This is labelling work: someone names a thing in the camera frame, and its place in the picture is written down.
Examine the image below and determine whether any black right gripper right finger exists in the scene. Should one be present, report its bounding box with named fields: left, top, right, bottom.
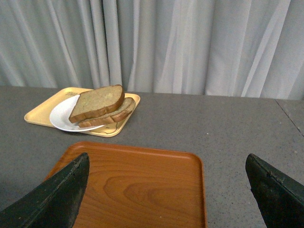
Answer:
left=245, top=154, right=304, bottom=228

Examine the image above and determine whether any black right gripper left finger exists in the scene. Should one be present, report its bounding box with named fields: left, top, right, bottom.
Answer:
left=0, top=152, right=90, bottom=228

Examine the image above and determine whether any white round plate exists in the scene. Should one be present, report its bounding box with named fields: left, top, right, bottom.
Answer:
left=49, top=95, right=104, bottom=132

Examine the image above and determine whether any bread slice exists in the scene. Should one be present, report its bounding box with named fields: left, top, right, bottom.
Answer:
left=78, top=97, right=136, bottom=128
left=68, top=85, right=125, bottom=123

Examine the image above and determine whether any brown wooden tray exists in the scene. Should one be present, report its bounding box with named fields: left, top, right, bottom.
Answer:
left=49, top=142, right=208, bottom=228

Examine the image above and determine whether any yellow bear tray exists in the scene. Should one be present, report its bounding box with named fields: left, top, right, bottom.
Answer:
left=24, top=87, right=131, bottom=137

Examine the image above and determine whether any grey curtain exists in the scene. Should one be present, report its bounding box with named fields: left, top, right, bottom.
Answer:
left=0, top=0, right=304, bottom=100

